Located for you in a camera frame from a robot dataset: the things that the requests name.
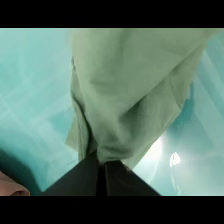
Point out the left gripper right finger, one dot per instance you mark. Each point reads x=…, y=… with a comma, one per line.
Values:
x=125, y=180

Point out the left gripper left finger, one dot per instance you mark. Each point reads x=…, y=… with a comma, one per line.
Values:
x=81, y=178

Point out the green garment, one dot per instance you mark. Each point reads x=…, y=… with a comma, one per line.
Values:
x=133, y=96

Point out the brown garment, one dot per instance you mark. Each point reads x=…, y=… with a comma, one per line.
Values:
x=11, y=185

